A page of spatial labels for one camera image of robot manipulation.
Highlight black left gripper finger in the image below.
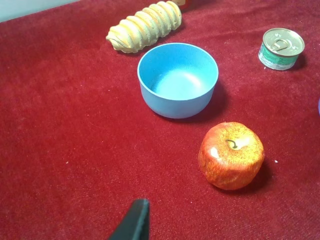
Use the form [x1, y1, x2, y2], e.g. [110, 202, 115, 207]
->
[108, 198, 150, 240]

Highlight red tablecloth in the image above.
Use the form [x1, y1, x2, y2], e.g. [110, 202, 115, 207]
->
[0, 0, 320, 240]

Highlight red apple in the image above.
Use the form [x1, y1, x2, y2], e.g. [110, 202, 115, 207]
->
[198, 122, 265, 191]

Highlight blue bowl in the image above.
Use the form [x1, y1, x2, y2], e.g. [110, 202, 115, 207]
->
[137, 42, 219, 119]

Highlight spiral bread roll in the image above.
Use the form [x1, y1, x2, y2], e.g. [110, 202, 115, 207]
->
[105, 0, 182, 53]

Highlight red soda can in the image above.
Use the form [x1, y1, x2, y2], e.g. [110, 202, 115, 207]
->
[172, 0, 192, 10]

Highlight small tin can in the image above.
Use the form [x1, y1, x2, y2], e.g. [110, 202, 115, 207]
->
[258, 28, 305, 71]

